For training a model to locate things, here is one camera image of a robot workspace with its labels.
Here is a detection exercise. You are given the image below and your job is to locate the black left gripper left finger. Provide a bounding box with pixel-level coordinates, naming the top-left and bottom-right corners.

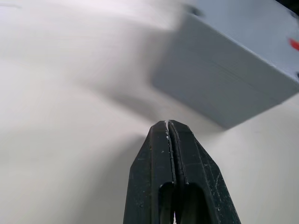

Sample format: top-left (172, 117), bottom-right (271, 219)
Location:
top-left (123, 120), bottom-right (177, 224)

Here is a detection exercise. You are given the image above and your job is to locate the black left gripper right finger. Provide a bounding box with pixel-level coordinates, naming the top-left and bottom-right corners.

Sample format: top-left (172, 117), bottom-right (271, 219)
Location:
top-left (167, 119), bottom-right (242, 224)

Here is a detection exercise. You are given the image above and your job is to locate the grey plastic box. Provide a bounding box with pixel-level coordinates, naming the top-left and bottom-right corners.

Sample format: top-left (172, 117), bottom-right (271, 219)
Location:
top-left (151, 0), bottom-right (299, 130)

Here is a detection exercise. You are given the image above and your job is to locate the red and black object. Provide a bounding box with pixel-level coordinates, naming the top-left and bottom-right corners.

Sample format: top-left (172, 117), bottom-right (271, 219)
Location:
top-left (288, 38), bottom-right (299, 51)

